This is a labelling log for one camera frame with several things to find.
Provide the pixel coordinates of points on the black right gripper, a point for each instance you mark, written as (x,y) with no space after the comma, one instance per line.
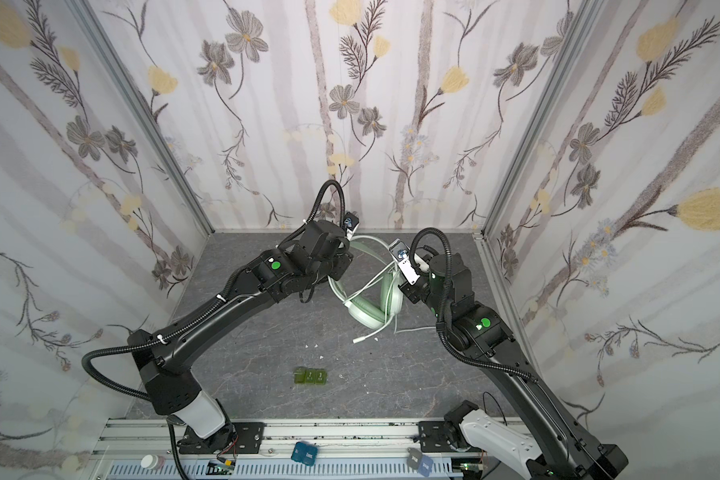
(417,286)

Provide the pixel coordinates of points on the mint green headphones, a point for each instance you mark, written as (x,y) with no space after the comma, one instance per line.
(377,304)

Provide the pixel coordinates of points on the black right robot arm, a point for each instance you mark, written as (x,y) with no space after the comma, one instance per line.
(556,445)

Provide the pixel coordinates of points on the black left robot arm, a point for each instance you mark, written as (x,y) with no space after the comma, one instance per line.
(315,253)

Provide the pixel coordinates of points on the green plastic block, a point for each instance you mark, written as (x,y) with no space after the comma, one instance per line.
(309,376)

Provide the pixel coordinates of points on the grey blue tag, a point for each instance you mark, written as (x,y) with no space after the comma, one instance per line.
(420,463)

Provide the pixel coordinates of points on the blue square tag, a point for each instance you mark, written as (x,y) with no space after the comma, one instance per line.
(304,453)

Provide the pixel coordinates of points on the small circuit board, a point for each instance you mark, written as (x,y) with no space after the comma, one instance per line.
(221,467)

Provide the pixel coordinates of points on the white round cap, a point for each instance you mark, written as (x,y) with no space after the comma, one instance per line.
(151,462)

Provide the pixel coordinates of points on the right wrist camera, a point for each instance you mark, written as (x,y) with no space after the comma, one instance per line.
(411,265)

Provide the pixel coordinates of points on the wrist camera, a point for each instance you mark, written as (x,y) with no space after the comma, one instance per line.
(350,223)
(411,265)

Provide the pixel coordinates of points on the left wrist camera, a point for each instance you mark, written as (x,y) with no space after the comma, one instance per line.
(350,223)

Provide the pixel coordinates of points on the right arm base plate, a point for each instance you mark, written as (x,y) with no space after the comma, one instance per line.
(435,436)

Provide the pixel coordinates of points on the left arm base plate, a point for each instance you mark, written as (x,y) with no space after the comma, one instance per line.
(248,439)

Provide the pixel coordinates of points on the white cable duct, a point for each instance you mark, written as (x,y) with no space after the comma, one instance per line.
(332,468)

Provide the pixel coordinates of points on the aluminium frame rail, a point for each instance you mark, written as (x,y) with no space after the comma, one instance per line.
(335,438)

